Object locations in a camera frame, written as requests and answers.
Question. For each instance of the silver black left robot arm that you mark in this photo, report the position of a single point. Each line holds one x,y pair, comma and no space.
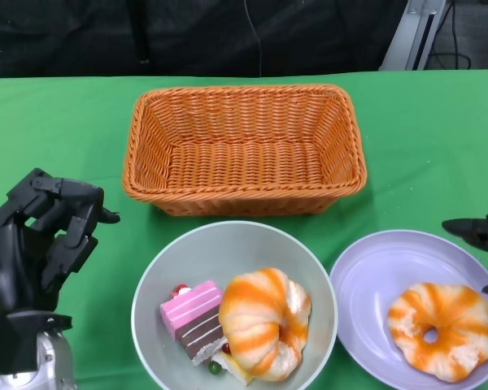
44,357

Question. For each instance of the aluminium frame post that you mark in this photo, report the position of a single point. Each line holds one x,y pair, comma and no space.
406,40

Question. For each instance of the green tablecloth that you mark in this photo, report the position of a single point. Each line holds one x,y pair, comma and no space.
44,134

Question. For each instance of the lavender round plate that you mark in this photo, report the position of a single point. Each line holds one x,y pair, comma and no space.
358,284

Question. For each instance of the black backdrop curtain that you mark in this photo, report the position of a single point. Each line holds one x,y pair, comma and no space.
65,40

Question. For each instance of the yellow cake slice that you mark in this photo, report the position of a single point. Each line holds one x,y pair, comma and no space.
236,369

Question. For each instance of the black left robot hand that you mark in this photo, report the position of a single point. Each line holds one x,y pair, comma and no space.
8,260

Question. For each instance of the orange wicker basket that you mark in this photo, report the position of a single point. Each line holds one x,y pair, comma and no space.
227,162

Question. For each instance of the black backdrop stand pole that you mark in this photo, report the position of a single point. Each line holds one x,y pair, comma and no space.
142,32

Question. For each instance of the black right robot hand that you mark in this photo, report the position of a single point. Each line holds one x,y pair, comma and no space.
480,233

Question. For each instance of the grey-green round bowl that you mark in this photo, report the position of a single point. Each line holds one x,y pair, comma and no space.
211,252

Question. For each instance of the pink cake slice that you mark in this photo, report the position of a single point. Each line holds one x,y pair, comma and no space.
191,306

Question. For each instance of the chocolate cake slice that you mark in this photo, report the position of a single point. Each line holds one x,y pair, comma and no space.
199,335

